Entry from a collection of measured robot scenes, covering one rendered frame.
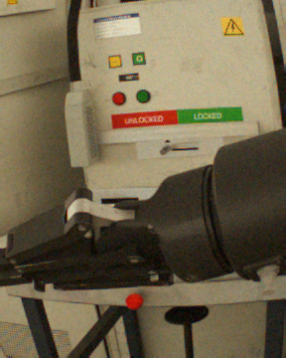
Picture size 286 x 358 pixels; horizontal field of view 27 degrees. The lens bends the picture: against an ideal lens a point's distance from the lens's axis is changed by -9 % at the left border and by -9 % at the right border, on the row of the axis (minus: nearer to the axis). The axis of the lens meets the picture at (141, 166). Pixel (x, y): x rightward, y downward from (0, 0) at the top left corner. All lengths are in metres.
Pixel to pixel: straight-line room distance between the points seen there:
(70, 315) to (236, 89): 1.02
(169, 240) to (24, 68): 1.32
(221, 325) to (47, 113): 0.86
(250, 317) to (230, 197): 1.57
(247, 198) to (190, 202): 0.04
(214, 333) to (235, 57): 0.94
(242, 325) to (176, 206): 1.57
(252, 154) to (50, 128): 1.41
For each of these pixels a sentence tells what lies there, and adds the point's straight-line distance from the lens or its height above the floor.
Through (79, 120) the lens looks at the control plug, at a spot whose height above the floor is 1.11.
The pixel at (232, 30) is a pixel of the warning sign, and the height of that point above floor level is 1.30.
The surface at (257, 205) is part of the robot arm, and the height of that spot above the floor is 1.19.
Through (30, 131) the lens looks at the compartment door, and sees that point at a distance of 1.68.
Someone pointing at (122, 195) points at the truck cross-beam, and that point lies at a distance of 1.54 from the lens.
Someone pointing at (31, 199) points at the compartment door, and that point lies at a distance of 1.69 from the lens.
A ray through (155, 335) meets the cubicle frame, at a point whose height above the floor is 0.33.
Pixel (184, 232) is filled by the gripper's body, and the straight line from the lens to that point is 0.37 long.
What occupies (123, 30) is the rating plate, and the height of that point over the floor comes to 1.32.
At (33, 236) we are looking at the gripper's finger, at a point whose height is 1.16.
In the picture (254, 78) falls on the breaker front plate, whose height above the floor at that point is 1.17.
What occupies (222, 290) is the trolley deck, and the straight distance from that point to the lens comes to 1.12.
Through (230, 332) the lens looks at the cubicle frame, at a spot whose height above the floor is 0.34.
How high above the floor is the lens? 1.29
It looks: 12 degrees down
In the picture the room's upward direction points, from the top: 7 degrees counter-clockwise
